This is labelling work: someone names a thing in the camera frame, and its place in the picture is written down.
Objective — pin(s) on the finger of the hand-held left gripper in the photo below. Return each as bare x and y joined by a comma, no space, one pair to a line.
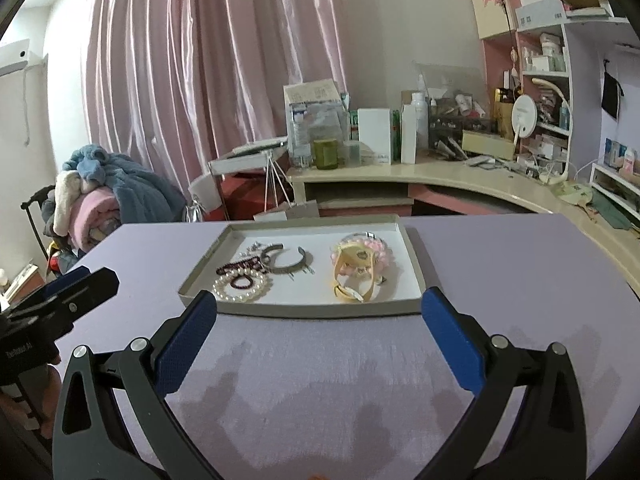
92,287
67,280

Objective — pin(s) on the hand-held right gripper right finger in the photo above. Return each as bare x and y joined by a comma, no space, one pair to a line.
452,345

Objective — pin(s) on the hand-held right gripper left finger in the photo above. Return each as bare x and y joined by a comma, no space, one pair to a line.
182,345

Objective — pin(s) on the shallow grey cardboard tray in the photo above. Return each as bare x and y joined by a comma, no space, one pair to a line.
310,290

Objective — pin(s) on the person's left hand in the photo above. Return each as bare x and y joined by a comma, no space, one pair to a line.
51,395

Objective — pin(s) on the cardboard box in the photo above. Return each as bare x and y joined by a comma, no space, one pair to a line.
20,282

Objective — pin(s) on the pink folded blanket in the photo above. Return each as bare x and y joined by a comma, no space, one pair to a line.
92,220

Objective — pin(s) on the black chair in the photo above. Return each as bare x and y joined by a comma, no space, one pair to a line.
35,210

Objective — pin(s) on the white fluffy blanket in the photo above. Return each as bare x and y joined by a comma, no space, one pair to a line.
65,200

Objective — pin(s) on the blue fleece blanket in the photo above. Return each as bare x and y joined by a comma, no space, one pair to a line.
140,185

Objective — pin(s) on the small silver earrings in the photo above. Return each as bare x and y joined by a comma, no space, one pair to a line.
302,272
251,247

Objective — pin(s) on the thin silver bangle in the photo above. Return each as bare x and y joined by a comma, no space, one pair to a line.
368,234

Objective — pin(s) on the white chair back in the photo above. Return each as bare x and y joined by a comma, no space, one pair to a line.
205,192

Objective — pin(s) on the cream curved desk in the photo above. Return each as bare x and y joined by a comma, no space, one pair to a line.
450,177

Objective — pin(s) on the round green hand fan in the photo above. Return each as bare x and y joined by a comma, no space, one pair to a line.
572,192

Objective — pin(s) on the flat beige box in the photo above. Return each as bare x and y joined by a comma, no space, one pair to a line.
487,145

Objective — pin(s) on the tall white box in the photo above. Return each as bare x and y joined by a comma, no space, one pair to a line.
408,135

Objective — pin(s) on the narrow green box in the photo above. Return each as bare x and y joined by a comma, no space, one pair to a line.
396,135

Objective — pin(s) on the small clear jar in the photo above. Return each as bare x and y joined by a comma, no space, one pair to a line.
351,152

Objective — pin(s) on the wide white box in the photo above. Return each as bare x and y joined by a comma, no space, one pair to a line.
374,135

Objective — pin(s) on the white air conditioner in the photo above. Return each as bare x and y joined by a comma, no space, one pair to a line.
12,57

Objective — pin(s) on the green glass jar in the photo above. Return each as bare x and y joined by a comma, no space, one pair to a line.
325,154

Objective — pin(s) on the white plastic bottle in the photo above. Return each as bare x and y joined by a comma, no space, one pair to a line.
421,115

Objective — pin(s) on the clear acrylic cosmetics organizer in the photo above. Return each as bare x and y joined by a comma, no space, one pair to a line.
455,110

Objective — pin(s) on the white desk lamp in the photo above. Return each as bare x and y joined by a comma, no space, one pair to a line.
565,135

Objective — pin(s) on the round white mirror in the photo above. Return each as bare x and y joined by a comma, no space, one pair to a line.
524,116

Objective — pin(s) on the gold box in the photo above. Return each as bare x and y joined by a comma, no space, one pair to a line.
504,110

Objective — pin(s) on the pink curtain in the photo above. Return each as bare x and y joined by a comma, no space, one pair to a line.
200,60

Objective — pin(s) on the clear bag of packets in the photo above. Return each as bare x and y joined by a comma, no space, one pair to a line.
315,115

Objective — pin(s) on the black hanging pouch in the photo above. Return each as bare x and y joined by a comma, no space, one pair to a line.
611,92

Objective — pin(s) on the pink and white shelf unit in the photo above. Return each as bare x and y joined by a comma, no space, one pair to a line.
545,55

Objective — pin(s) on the cream cabinet door pink figure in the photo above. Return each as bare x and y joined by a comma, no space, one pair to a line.
487,0

